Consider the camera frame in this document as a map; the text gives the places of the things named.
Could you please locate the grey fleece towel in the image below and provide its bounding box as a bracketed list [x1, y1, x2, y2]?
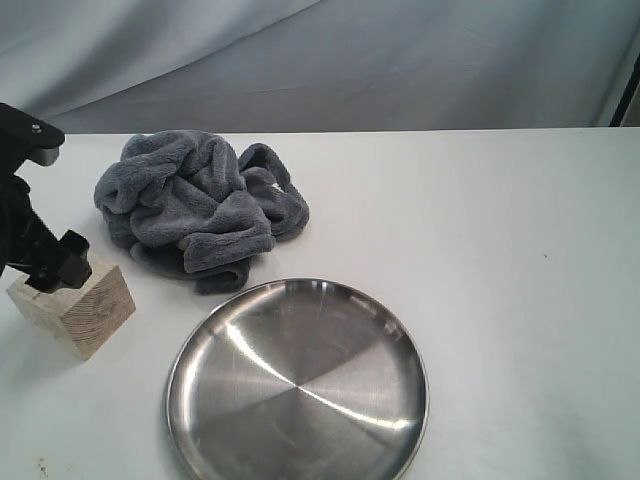
[94, 130, 310, 295]

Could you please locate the light wooden block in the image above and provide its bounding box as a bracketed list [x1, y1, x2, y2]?
[7, 253, 136, 361]

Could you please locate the white backdrop sheet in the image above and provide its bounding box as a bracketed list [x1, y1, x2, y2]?
[1, 1, 639, 133]

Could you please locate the black backdrop stand pole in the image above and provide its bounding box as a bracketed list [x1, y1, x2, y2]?
[609, 34, 639, 127]

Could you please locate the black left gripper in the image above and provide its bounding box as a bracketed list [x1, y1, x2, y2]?
[1, 103, 91, 293]

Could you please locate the round stainless steel plate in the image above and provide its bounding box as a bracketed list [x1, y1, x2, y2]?
[164, 278, 429, 479]

